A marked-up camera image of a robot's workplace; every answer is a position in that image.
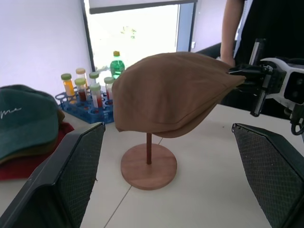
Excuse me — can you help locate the blue test tube rack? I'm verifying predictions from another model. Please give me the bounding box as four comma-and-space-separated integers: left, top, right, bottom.
55, 91, 114, 124

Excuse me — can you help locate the tube with beige lid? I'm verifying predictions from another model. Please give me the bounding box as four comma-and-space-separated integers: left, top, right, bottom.
76, 67, 88, 87

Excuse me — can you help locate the green bottle yellow lid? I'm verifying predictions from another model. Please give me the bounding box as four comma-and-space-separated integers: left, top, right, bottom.
110, 50, 126, 80

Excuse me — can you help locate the red cap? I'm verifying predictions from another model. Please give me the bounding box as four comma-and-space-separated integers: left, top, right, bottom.
0, 122, 75, 181

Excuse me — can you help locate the black desk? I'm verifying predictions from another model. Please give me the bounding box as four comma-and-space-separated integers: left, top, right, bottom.
196, 42, 223, 60

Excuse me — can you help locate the clear tube green lid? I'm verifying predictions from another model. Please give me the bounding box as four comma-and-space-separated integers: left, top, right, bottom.
89, 71, 100, 86

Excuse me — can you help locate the red liquid tube green lid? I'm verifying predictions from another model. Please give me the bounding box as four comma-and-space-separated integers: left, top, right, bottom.
104, 76, 115, 100
89, 83, 103, 109

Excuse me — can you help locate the orange liquid tube green lid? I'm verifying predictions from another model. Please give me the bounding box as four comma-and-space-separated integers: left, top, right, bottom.
60, 73, 75, 100

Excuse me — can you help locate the green cap with script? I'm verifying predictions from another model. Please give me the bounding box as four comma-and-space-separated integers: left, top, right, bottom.
0, 85, 60, 164

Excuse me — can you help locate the dark window frame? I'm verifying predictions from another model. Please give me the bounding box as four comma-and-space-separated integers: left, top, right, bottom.
80, 0, 199, 72

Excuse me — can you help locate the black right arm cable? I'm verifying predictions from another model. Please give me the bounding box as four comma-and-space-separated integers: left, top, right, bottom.
284, 104, 304, 136

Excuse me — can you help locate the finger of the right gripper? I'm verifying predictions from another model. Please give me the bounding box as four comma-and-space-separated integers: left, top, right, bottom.
234, 79, 262, 93
228, 63, 263, 76

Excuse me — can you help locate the wooden hat stand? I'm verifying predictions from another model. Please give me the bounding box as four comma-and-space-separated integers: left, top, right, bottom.
120, 132, 178, 190

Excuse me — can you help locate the person's hand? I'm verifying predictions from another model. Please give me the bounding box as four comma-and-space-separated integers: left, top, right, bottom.
220, 53, 236, 67

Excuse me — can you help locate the person in black clothes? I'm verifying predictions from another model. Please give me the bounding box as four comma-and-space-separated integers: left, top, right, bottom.
234, 0, 304, 65

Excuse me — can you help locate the dark red tube green lid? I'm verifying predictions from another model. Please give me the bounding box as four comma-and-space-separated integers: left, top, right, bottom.
74, 78, 88, 102

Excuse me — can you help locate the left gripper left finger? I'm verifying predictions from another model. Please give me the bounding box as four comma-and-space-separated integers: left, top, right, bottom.
0, 122, 106, 228

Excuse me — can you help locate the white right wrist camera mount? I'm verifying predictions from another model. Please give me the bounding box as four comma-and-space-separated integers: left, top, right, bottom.
260, 57, 304, 105

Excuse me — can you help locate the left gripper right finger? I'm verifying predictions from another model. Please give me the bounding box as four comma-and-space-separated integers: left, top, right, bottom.
232, 123, 304, 228

